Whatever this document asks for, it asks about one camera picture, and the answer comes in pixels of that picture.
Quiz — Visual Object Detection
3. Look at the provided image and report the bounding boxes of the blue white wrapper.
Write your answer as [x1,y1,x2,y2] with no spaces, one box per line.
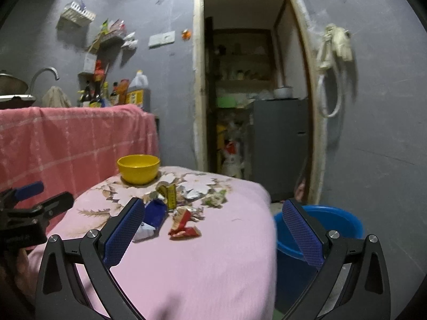
[132,199,169,243]

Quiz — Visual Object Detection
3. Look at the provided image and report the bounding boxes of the yellow paper carton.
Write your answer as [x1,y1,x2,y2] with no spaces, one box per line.
[156,182,177,211]

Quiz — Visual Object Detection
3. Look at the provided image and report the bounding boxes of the red paper wrapper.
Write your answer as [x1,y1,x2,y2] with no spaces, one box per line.
[169,207,201,240]

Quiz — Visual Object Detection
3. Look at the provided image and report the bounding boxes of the green white paper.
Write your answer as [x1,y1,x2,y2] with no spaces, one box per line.
[202,189,227,208]

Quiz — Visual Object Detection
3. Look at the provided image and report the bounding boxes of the silver foil wrapper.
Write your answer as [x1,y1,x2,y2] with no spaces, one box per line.
[177,186,210,202]

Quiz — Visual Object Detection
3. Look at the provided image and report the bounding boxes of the pink checked towel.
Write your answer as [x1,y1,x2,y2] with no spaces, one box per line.
[1,105,159,207]

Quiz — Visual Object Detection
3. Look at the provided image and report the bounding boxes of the blue plastic bucket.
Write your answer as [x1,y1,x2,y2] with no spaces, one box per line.
[274,205,364,314]

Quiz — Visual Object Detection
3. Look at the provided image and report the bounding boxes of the yellow bowl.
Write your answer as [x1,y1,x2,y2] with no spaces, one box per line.
[117,155,160,186]

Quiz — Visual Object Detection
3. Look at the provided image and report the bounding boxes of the beige dish rag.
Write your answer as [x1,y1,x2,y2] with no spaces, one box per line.
[41,86,72,108]

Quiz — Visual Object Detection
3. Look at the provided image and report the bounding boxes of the metal wok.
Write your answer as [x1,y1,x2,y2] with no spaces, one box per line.
[0,71,36,110]

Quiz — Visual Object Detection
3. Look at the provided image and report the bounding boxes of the dark sauce bottle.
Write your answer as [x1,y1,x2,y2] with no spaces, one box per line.
[89,81,102,108]

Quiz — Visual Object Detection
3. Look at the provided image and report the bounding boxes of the chrome faucet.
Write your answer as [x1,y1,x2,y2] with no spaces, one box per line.
[29,66,61,95]

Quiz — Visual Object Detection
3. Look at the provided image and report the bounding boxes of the large oil jug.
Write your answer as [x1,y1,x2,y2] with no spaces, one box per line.
[126,70,151,112]

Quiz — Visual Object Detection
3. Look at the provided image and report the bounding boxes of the pink floral table cloth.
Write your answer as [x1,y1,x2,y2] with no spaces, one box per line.
[27,165,279,320]

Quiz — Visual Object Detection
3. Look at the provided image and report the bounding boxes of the red white sack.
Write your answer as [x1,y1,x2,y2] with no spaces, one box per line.
[222,140,242,178]

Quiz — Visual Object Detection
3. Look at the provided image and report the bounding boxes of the grey refrigerator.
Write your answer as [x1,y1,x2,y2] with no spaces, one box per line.
[249,98,309,202]

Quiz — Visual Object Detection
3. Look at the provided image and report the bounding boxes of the green plastic basin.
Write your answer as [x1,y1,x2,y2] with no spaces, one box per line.
[216,96,237,108]

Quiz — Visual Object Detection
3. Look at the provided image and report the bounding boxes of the metal pot on refrigerator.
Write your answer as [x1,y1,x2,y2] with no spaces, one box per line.
[273,86,293,99]

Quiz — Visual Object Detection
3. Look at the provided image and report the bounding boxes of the cream rubber gloves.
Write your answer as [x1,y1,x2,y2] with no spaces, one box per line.
[316,24,353,71]

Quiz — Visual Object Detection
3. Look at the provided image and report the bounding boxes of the wall shelf with packets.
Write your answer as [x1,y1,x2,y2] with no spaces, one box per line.
[87,19,138,54]

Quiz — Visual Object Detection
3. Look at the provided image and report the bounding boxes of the white wall basket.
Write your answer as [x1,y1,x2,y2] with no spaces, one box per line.
[60,0,96,27]

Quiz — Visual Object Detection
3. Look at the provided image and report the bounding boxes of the white wall switch plate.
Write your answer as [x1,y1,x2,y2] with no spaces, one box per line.
[148,31,175,49]

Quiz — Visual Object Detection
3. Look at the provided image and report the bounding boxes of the orange wall hook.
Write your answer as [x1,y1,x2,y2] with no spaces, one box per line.
[181,29,192,41]

